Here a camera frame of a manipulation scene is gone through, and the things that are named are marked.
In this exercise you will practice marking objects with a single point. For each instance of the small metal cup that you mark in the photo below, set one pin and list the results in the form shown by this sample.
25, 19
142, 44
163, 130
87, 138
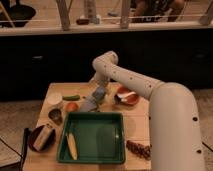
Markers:
56, 116

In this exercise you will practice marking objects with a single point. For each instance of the white spoon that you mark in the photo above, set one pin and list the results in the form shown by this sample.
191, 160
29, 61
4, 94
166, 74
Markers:
124, 95

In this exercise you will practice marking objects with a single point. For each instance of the brown grape bunch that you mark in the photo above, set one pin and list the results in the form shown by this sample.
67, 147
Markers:
139, 150

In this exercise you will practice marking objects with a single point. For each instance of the seated person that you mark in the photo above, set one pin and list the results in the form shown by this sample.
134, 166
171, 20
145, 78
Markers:
152, 10

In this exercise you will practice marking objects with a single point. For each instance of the orange tomato toy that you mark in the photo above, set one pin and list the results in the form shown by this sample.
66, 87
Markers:
71, 107

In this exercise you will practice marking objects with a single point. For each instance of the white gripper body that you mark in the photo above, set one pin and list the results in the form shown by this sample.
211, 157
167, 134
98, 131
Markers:
101, 79

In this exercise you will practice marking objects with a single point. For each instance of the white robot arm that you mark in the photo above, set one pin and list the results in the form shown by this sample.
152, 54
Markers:
175, 135

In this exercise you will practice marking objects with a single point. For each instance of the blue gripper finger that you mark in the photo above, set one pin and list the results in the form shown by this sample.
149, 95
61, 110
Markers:
99, 92

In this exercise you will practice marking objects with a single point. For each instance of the dark brown plate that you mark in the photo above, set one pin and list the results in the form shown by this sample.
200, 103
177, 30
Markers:
48, 144

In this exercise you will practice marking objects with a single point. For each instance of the black chair base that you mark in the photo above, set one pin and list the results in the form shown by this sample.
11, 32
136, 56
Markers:
19, 14

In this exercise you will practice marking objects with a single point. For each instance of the orange bowl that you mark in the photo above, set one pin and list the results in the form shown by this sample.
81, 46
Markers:
130, 100

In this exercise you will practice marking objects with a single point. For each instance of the yellow corn cob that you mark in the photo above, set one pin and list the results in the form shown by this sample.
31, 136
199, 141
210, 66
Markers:
72, 146

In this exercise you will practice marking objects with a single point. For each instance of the white brown cloth block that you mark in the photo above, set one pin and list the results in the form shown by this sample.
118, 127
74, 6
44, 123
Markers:
43, 137

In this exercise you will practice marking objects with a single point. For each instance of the green plastic tray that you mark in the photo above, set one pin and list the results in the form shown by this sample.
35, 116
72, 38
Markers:
99, 138

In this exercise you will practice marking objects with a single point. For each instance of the green pickle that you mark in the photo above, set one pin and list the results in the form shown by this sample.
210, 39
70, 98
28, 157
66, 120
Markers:
71, 98

